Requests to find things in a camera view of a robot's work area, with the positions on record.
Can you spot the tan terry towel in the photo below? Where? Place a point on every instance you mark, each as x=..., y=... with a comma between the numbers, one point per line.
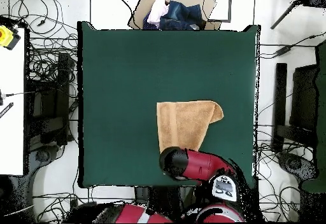
x=183, y=124

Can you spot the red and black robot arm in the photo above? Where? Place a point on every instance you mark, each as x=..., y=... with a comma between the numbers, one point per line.
x=198, y=165

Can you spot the dark green table cloth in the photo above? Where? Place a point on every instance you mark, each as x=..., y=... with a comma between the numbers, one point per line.
x=122, y=94

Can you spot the purple dotted garment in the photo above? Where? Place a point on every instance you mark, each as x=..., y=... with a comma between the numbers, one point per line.
x=149, y=25

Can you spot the blue jeans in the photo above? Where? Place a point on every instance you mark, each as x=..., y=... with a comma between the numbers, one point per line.
x=183, y=15

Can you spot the black metal stand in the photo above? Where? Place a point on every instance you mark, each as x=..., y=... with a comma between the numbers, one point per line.
x=62, y=94
x=280, y=94

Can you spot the pale pink garment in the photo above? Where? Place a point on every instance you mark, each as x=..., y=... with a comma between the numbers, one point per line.
x=158, y=10

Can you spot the cardboard box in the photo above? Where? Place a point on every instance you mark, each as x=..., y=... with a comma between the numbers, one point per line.
x=141, y=10

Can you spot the black power strip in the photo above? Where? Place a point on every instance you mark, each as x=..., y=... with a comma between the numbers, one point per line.
x=73, y=203

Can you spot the round black base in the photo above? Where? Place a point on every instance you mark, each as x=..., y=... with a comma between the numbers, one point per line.
x=42, y=155
x=295, y=164

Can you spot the white side table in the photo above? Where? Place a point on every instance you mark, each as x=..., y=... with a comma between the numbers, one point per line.
x=11, y=107

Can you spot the black striped tool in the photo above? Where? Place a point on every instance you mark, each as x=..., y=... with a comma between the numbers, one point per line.
x=6, y=110

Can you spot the green cloth-covered table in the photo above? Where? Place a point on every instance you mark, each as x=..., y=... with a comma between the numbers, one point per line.
x=321, y=107

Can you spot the yellow emergency stop button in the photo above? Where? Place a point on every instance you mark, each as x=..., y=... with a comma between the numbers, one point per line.
x=5, y=37

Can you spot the black tripod stand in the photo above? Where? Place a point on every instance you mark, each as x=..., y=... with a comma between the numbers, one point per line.
x=317, y=0

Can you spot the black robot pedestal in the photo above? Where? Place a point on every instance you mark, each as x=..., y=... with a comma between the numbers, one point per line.
x=158, y=196

